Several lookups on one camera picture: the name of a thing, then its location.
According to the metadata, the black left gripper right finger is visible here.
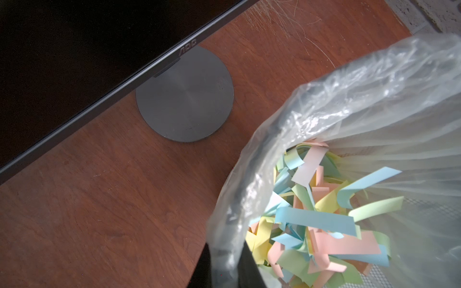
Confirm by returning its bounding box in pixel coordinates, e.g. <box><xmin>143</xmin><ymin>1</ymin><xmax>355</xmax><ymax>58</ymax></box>
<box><xmin>237</xmin><ymin>250</ymin><xmax>266</xmax><ymax>288</ymax></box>

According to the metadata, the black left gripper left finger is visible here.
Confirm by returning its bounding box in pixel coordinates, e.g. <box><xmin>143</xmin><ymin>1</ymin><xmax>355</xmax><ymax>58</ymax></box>
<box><xmin>187</xmin><ymin>244</ymin><xmax>212</xmax><ymax>288</ymax></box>

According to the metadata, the blue sticky note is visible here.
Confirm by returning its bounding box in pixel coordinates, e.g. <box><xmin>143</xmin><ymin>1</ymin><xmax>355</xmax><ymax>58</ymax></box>
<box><xmin>337</xmin><ymin>167</ymin><xmax>402</xmax><ymax>210</ymax></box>

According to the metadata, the mesh waste bin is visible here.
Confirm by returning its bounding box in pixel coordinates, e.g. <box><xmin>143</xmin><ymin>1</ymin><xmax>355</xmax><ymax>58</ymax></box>
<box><xmin>361</xmin><ymin>199</ymin><xmax>461</xmax><ymax>288</ymax></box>

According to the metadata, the clear plastic bin liner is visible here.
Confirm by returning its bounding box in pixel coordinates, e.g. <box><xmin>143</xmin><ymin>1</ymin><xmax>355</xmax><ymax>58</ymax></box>
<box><xmin>206</xmin><ymin>34</ymin><xmax>461</xmax><ymax>288</ymax></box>

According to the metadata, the pile of coloured sticky notes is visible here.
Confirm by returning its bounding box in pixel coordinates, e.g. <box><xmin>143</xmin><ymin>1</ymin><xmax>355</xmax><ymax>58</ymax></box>
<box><xmin>246</xmin><ymin>141</ymin><xmax>403</xmax><ymax>288</ymax></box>

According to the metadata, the round grey monitor stand base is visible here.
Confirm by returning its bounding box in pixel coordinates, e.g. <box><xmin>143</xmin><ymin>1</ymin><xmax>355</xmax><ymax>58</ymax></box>
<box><xmin>135</xmin><ymin>46</ymin><xmax>234</xmax><ymax>143</ymax></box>

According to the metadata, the black AOC monitor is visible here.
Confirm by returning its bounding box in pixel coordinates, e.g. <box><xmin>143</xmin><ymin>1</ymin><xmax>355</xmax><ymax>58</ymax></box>
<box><xmin>1</xmin><ymin>1</ymin><xmax>253</xmax><ymax>182</ymax></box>

